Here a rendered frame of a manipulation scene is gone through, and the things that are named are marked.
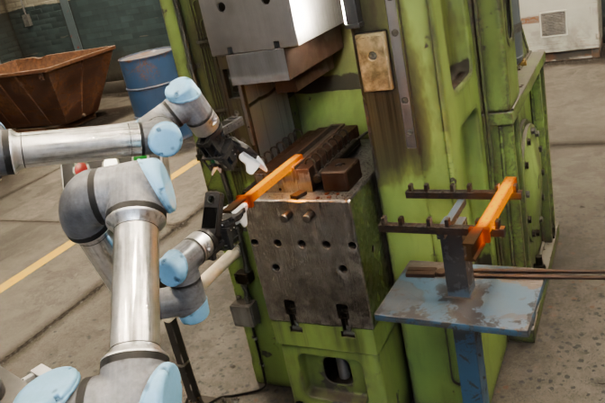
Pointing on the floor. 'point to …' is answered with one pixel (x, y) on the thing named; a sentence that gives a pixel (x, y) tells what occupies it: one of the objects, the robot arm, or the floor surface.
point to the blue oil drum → (149, 80)
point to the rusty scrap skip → (53, 89)
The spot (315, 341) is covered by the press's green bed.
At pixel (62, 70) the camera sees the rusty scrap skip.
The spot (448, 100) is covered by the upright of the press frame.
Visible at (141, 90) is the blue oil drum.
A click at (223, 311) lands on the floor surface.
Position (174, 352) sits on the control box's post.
